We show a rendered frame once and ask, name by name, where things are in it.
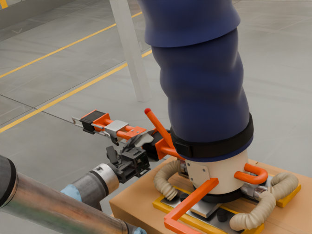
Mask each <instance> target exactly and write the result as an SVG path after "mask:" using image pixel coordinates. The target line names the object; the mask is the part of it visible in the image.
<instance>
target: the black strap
mask: <svg viewBox="0 0 312 234"><path fill-rule="evenodd" d="M253 133H254V125H253V119H252V115H251V113H250V112H249V122H248V124H247V127H246V128H245V129H244V130H243V131H241V132H240V133H238V134H236V135H235V136H233V137H230V138H228V139H224V140H219V141H214V142H208V143H199V142H188V141H185V140H183V139H181V138H179V137H177V136H176V135H175V133H174V131H173V129H172V126H171V127H170V134H171V138H172V143H173V146H174V147H175V149H176V150H177V153H178V154H181V155H183V156H187V157H190V158H192V157H215V156H221V155H225V154H228V153H231V152H233V151H235V150H237V149H239V148H241V147H242V146H243V145H245V144H246V143H247V142H248V141H249V140H250V139H251V137H252V136H253Z"/></svg>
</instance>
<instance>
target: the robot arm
mask: <svg viewBox="0 0 312 234"><path fill-rule="evenodd" d="M154 131H155V130H148V131H145V132H142V133H140V134H137V135H135V136H133V137H132V138H130V139H129V140H128V141H127V142H126V144H125V145H124V146H123V149H122V150H120V153H119V154H118V153H117V151H116V150H115V149H114V147H113V146H109V147H107V148H106V150H107V153H106V155H107V158H108V159H109V160H110V163H109V162H108V163H107V164H104V163H102V164H100V165H98V166H97V167H95V168H94V169H92V170H91V171H89V172H88V173H86V174H85V175H83V176H82V177H80V178H79V179H77V180H76V181H74V182H73V183H72V184H69V185H67V186H66V187H65V188H64V189H63V190H61V191H57V190H55V189H53V188H51V187H49V186H47V185H45V184H43V183H41V182H38V181H36V180H34V179H32V178H30V177H28V176H26V175H24V174H22V173H20V172H18V171H17V169H16V166H15V164H14V162H13V161H11V160H10V159H8V158H6V157H4V156H2V155H0V211H1V212H4V213H7V214H9V215H12V216H15V217H18V218H21V219H23V220H26V221H29V222H31V223H34V224H37V225H40V226H42V227H45V228H48V229H51V230H53V231H56V232H59V233H61V234H147V233H146V231H145V230H144V229H142V228H141V227H136V226H133V225H131V224H129V223H127V222H125V221H123V220H121V219H117V218H114V217H112V216H110V215H108V214H106V213H104V212H103V211H102V208H101V205H100V201H101V200H103V199H104V198H105V197H106V196H108V195H109V194H111V193H112V192H113V191H115V190H116V189H118V187H119V183H122V184H124V183H126V182H127V181H128V180H129V179H131V178H132V177H134V176H136V177H138V178H140V177H141V176H143V175H144V174H145V173H147V172H148V171H149V170H151V168H149V166H150V164H149V162H158V161H159V158H158V159H154V158H152V157H149V156H147V154H146V150H143V149H142V148H140V147H142V146H143V145H144V144H145V143H150V142H152V141H153V140H154V138H153V137H152V136H151V135H152V134H153V132H154ZM134 147H136V148H134ZM117 156H119V157H117ZM144 170H147V171H145V172H144V173H143V174H140V173H141V172H143V171H144Z"/></svg>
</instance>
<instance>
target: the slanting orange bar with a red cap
mask: <svg viewBox="0 0 312 234"><path fill-rule="evenodd" d="M144 113H145V114H146V115H147V117H148V118H149V119H150V121H151V122H152V123H153V125H154V126H155V127H156V129H157V130H158V131H159V133H160V134H161V135H162V137H163V138H164V140H165V141H166V142H167V144H168V145H169V146H170V148H172V149H175V147H174V146H173V143H172V138H171V136H170V134H169V133H168V132H167V131H166V129H165V128H164V127H163V125H162V124H161V123H160V121H159V120H158V119H157V117H156V116H155V114H154V113H153V112H152V110H151V109H150V108H146V109H145V110H144Z"/></svg>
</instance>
